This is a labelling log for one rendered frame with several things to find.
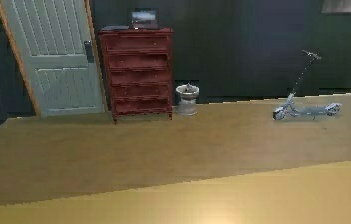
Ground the white round bin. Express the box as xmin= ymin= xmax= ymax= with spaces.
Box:
xmin=175 ymin=83 xmax=200 ymax=117

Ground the red chest of drawers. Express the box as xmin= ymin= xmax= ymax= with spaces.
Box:
xmin=98 ymin=27 xmax=175 ymax=125

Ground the dark flat book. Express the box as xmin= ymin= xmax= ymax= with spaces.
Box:
xmin=101 ymin=25 xmax=131 ymax=32

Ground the grey kick scooter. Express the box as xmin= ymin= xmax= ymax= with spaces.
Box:
xmin=272 ymin=49 xmax=343 ymax=122

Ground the pale green room door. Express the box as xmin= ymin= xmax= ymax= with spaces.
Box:
xmin=0 ymin=0 xmax=109 ymax=119

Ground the black door handle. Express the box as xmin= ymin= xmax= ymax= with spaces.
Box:
xmin=83 ymin=40 xmax=95 ymax=64

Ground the grey framed wall picture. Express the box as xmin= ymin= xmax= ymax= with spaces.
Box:
xmin=320 ymin=0 xmax=351 ymax=14

